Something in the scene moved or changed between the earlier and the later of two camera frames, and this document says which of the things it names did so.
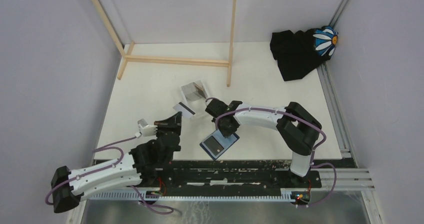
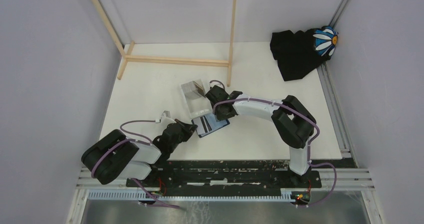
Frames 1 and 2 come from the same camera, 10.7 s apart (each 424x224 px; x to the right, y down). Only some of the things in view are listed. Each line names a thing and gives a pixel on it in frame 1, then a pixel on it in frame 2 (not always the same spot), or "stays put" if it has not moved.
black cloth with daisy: x=299 y=54 stays put
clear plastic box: x=192 y=91 stays put
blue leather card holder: x=216 y=144 → x=207 y=124
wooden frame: x=129 y=58 stays put
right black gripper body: x=227 y=132 → x=219 y=114
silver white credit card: x=185 y=110 → x=203 y=126
